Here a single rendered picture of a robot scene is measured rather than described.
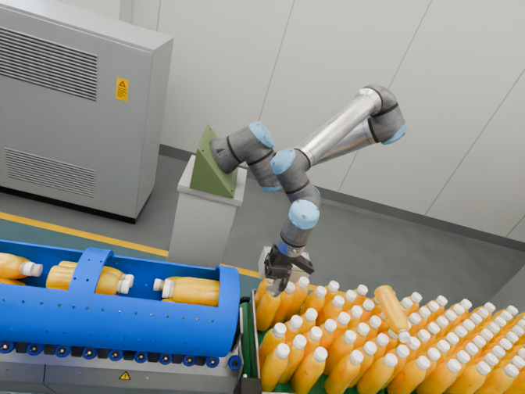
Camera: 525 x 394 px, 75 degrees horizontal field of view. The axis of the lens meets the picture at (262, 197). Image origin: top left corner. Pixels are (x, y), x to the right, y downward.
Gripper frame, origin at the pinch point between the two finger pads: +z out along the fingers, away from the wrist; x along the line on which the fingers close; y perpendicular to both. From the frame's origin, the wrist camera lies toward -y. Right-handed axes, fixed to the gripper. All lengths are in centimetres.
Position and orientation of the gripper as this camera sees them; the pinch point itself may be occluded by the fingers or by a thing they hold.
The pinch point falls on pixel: (276, 289)
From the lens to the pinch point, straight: 128.4
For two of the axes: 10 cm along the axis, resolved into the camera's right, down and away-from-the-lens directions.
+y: -9.6, -1.8, -2.2
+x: 0.8, 5.7, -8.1
